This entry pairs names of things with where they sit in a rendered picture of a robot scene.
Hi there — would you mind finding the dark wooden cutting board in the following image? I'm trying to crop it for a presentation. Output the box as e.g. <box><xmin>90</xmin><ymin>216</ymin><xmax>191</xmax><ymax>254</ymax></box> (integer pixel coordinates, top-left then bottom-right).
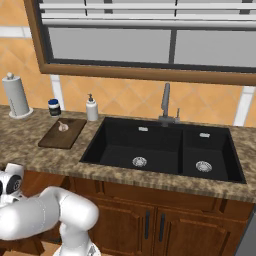
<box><xmin>37</xmin><ymin>117</ymin><xmax>88</xmax><ymax>150</ymax></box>

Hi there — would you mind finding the garlic bulb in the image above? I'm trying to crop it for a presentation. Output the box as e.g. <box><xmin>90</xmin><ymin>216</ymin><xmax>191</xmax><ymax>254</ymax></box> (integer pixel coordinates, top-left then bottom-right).
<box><xmin>57</xmin><ymin>120</ymin><xmax>70</xmax><ymax>132</ymax></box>

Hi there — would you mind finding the black double sink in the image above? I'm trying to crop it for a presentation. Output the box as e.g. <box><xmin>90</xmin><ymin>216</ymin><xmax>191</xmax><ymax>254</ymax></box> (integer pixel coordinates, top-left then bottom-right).
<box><xmin>79</xmin><ymin>116</ymin><xmax>247</xmax><ymax>185</ymax></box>

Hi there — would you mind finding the white soap dispenser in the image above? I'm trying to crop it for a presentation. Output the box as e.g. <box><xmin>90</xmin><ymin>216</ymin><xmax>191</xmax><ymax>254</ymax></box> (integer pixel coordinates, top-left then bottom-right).
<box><xmin>85</xmin><ymin>93</ymin><xmax>100</xmax><ymax>122</ymax></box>

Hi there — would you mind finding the grey tap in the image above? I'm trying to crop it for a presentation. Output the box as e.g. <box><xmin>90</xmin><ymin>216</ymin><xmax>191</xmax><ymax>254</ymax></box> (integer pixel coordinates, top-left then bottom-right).
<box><xmin>157</xmin><ymin>82</ymin><xmax>182</xmax><ymax>128</ymax></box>

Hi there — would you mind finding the brown wooden panel under sink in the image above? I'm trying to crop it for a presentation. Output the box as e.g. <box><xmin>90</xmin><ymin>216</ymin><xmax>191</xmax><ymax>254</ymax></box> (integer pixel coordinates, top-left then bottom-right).
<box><xmin>101</xmin><ymin>181</ymin><xmax>222</xmax><ymax>214</ymax></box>

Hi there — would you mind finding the dark jar with blue lid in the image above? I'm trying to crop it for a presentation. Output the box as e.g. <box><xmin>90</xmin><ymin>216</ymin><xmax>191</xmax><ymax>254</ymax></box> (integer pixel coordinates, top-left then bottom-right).
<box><xmin>47</xmin><ymin>98</ymin><xmax>62</xmax><ymax>118</ymax></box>

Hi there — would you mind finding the wood-framed window with blinds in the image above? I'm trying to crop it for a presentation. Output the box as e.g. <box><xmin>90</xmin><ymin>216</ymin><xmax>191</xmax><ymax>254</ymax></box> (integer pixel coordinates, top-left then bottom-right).
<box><xmin>23</xmin><ymin>0</ymin><xmax>256</xmax><ymax>87</ymax></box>

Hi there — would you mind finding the brown wooden cupboard door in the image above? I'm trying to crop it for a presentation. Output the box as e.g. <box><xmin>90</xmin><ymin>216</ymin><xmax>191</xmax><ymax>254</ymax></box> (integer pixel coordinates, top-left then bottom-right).
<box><xmin>87</xmin><ymin>195</ymin><xmax>157</xmax><ymax>256</ymax></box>
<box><xmin>153</xmin><ymin>207</ymin><xmax>242</xmax><ymax>256</ymax></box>

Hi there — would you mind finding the brown wooden drawer front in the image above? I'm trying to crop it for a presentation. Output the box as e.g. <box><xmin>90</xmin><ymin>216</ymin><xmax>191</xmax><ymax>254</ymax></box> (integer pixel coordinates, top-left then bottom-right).
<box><xmin>20</xmin><ymin>170</ymin><xmax>69</xmax><ymax>198</ymax></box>

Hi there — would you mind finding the white paper towel roll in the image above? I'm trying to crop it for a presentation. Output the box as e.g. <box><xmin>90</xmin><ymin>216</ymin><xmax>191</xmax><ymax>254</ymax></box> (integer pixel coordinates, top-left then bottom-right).
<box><xmin>1</xmin><ymin>72</ymin><xmax>34</xmax><ymax>120</ymax></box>

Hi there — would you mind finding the black cupboard door handle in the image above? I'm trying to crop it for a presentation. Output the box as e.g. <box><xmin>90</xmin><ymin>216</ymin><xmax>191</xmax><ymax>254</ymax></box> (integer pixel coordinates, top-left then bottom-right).
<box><xmin>158</xmin><ymin>212</ymin><xmax>166</xmax><ymax>243</ymax></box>
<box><xmin>143</xmin><ymin>210</ymin><xmax>151</xmax><ymax>241</ymax></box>

